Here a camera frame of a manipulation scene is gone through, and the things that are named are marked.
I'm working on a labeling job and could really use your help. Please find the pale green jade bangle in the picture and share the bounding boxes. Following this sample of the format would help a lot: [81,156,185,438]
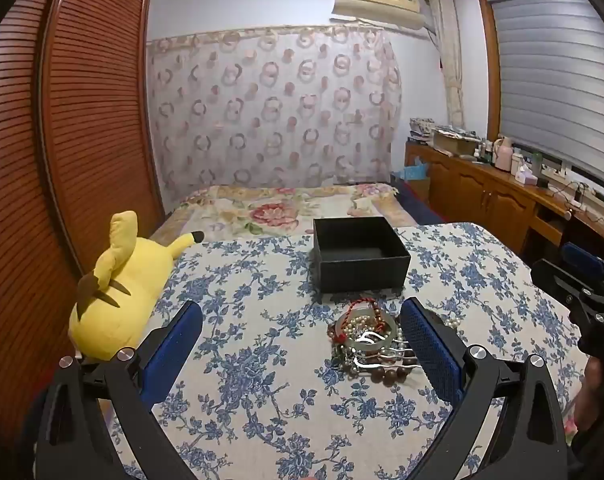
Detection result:
[334,312,400,352]

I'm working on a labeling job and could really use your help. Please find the person's right forearm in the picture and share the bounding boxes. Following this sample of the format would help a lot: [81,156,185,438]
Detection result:
[569,357,604,480]

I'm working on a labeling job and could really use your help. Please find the patterned storage box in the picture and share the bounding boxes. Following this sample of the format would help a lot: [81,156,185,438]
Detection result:
[408,117,435,143]

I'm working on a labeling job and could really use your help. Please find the dark blue bedding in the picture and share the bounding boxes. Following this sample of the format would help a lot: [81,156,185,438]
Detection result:
[391,180,445,227]

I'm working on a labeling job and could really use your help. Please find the wooden window frame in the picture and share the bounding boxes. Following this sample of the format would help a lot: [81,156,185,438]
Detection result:
[476,0,604,201]

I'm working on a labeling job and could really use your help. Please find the blue floral tablecloth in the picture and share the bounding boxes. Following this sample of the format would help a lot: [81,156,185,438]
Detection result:
[109,222,590,480]

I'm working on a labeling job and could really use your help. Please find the grey window blind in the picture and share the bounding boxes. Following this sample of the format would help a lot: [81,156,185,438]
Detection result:
[484,0,604,181]

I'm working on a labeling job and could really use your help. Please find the wooden cabinet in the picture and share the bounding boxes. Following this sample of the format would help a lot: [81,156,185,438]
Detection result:
[404,140,604,271]

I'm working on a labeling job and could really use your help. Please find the red string bracelet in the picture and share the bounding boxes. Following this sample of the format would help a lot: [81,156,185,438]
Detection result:
[332,299,384,348]

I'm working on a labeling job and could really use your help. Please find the beige air conditioner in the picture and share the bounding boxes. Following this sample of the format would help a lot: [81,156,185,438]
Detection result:
[331,0,433,31]

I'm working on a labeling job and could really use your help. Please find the silver chain bracelet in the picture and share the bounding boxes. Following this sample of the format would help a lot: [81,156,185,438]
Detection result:
[349,342,423,376]

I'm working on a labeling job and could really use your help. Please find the beige window curtain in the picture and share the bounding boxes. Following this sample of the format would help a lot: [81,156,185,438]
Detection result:
[428,0,465,128]

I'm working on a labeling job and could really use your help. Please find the pearl necklace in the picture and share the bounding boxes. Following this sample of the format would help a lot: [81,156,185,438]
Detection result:
[332,310,460,361]

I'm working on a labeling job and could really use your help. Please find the yellow plush toy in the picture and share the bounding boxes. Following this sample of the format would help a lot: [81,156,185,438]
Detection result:
[68,210,205,361]

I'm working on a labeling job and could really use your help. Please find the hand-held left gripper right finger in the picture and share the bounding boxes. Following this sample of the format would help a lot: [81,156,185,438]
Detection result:
[399,297,569,480]

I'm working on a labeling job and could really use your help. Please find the floral bed blanket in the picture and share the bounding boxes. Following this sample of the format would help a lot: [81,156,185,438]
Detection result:
[149,182,418,243]

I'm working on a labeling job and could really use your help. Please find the wooden louvered wardrobe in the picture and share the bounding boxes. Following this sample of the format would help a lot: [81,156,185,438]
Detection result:
[0,0,165,461]

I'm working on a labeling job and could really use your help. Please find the brown wooden bead bracelet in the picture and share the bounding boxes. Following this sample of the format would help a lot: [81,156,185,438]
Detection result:
[332,305,420,383]

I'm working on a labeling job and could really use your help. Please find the pink thermos jug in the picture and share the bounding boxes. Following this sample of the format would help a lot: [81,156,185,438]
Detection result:
[496,136,514,171]

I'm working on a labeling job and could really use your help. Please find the circle patterned sheer curtain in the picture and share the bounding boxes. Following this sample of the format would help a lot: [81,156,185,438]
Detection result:
[146,25,403,201]

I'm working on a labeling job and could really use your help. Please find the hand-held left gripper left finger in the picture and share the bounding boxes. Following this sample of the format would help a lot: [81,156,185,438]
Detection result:
[32,300,203,480]

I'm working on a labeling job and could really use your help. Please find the cardboard box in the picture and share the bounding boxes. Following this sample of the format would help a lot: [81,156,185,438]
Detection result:
[432,127,480,157]

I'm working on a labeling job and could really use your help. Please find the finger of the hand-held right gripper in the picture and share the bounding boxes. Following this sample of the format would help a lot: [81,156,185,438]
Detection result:
[531,259,597,307]
[561,242,604,291]

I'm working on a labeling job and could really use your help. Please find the black jewelry box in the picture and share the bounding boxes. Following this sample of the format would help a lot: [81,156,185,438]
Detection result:
[313,216,411,297]

